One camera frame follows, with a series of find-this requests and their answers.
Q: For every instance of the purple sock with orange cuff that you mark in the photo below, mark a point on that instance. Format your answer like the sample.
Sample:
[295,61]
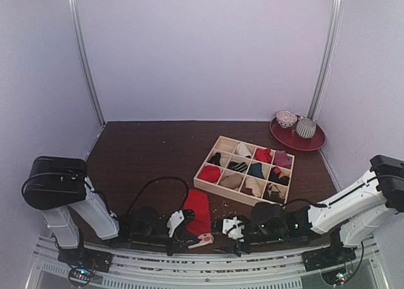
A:
[282,159]

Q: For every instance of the left aluminium frame post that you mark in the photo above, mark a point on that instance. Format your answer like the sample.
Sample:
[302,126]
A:
[84,62]

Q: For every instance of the white patterned bowl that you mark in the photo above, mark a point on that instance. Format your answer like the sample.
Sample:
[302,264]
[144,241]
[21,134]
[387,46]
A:
[286,119]

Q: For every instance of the right circuit board with leds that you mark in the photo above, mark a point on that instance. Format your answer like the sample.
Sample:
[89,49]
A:
[335,277]

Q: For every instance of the circuit board with leds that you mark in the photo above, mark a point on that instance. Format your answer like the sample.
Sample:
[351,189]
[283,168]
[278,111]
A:
[80,277]
[335,277]

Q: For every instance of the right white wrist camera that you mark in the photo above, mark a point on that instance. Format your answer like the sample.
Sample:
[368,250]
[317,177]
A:
[233,228]

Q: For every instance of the aluminium frame post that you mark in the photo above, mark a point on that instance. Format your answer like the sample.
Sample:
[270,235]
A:
[325,66]
[84,62]

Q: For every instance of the red sock with striped cuff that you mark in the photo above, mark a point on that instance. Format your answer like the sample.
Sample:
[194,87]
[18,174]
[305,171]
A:
[201,225]

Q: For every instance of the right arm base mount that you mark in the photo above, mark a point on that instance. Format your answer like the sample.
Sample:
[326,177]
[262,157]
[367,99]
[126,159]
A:
[332,255]

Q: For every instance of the grey striped cup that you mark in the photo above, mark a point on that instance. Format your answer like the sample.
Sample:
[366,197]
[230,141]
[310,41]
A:
[306,128]

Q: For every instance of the beige rolled sock in box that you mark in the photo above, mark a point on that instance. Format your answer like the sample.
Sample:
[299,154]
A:
[233,181]

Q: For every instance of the black rolled sock in box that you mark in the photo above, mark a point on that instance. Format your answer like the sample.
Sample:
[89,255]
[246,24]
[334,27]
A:
[215,159]

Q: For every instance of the red rolled sock in box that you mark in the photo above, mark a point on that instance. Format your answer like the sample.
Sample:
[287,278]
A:
[210,174]

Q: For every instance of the right aluminium frame post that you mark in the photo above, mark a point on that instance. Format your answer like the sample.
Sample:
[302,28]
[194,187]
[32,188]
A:
[325,66]

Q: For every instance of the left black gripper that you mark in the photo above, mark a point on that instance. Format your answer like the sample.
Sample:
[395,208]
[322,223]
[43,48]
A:
[180,243]

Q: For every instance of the left circuit board with leds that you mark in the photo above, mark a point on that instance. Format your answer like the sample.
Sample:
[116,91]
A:
[80,277]

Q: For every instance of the wooden compartment organizer box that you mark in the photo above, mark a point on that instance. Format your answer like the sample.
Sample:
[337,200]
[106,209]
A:
[226,146]

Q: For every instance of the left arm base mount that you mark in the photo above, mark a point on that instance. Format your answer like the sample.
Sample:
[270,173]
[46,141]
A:
[86,258]

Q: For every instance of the cream rolled sock in box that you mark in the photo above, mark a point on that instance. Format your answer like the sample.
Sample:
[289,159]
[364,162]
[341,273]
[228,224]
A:
[243,150]

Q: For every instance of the red round tray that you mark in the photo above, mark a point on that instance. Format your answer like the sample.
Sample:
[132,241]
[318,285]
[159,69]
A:
[290,138]

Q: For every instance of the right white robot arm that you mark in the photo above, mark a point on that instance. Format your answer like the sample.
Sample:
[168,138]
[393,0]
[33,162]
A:
[348,216]

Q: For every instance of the brown patterned sock in box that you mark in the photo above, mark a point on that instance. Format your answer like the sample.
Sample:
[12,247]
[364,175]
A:
[274,194]

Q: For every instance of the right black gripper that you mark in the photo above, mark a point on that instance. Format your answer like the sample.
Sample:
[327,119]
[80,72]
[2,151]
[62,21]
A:
[255,228]

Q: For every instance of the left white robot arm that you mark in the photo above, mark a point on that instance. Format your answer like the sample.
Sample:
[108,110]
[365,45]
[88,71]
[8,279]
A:
[57,185]

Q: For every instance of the black striped sock in box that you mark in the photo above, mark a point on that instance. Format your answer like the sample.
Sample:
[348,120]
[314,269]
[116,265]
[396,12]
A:
[240,167]

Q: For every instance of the red patterned sock in box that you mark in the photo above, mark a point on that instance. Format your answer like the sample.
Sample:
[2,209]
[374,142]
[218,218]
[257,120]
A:
[264,155]

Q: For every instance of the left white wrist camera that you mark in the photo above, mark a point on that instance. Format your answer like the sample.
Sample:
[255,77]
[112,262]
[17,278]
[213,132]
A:
[176,219]

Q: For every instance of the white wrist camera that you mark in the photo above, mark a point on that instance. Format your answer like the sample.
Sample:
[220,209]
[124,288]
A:
[233,228]
[176,219]

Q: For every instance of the teal rolled sock in box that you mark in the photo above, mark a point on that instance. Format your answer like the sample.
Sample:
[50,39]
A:
[256,170]

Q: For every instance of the black red sock in box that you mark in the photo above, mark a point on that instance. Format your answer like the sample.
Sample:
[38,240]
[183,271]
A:
[278,176]

